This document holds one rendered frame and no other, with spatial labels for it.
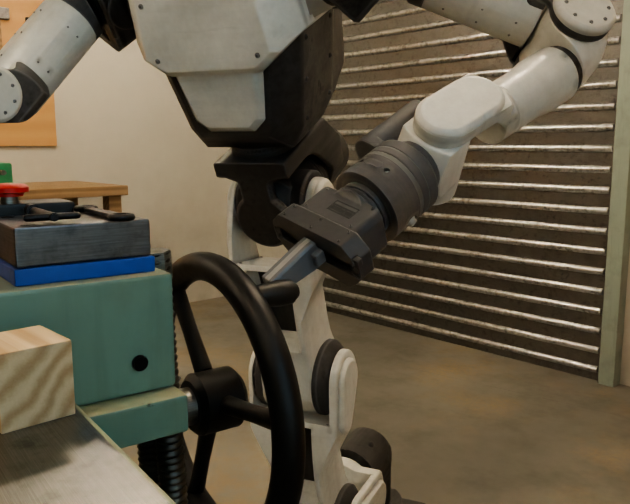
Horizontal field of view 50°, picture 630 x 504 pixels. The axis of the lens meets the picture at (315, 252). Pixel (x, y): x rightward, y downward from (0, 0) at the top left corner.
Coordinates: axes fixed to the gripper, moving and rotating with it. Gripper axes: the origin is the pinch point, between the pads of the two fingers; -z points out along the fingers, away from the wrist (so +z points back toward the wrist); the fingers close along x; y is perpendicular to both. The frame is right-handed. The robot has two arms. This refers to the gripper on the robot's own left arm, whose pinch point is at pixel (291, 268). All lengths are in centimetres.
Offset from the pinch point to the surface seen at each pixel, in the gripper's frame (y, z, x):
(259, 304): 5.0, -7.4, -5.8
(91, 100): -120, 102, 331
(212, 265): 5.5, -7.0, 1.2
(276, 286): 1.9, -3.5, -2.5
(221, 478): -143, 4, 89
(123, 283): 13.5, -16.0, -3.8
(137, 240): 14.7, -13.1, -2.1
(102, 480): 17.7, -25.3, -20.5
